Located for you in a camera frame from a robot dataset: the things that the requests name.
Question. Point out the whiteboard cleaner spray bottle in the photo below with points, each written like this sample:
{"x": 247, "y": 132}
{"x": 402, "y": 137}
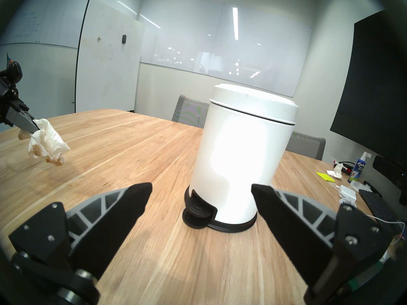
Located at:
{"x": 357, "y": 171}

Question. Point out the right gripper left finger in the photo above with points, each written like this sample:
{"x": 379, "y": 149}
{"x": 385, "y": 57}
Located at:
{"x": 95, "y": 231}

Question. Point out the flat white tissue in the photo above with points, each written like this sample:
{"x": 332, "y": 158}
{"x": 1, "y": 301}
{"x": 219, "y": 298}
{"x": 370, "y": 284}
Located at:
{"x": 359, "y": 186}

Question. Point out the rolling whiteboard on stand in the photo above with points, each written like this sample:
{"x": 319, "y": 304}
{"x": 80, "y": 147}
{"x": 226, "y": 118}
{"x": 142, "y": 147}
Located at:
{"x": 108, "y": 59}

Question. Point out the white power adapter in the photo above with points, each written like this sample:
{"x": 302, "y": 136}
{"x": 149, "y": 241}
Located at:
{"x": 346, "y": 192}

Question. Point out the yellow sticky notes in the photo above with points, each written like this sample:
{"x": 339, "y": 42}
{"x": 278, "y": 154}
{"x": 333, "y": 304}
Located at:
{"x": 325, "y": 177}

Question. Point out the black keyboard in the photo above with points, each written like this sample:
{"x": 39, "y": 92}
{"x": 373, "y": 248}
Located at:
{"x": 378, "y": 206}

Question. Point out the white wiping tissue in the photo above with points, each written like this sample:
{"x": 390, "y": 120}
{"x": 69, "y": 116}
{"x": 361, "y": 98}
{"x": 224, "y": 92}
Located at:
{"x": 49, "y": 142}

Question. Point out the white pedal trash can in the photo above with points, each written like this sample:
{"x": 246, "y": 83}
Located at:
{"x": 238, "y": 155}

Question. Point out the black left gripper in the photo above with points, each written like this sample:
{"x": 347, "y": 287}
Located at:
{"x": 8, "y": 101}

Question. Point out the bundle of whiteboard markers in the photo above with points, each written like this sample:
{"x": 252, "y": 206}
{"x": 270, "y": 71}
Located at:
{"x": 348, "y": 170}

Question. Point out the glass wall board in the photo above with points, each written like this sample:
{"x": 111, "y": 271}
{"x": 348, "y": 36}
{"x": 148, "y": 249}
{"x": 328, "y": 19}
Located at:
{"x": 222, "y": 47}

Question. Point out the grey mesh-back chair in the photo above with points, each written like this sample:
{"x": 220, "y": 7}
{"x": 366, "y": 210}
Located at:
{"x": 189, "y": 112}

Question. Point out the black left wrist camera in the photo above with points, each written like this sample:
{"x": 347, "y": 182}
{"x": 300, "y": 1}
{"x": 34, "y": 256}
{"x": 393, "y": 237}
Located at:
{"x": 12, "y": 71}

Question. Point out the grey fabric-back chair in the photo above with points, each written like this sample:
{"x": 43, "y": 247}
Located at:
{"x": 306, "y": 145}

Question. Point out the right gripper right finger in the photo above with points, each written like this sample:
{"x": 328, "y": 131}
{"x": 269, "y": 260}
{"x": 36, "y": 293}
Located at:
{"x": 302, "y": 231}

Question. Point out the small crumpled white tissue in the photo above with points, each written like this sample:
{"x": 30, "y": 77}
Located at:
{"x": 335, "y": 173}

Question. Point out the large black wall screen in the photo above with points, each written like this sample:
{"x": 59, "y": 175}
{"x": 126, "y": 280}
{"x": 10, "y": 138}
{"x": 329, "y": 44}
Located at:
{"x": 375, "y": 85}

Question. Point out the wall whiteboard with handwriting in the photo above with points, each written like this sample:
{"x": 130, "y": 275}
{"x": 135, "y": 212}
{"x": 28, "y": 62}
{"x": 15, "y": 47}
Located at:
{"x": 38, "y": 21}

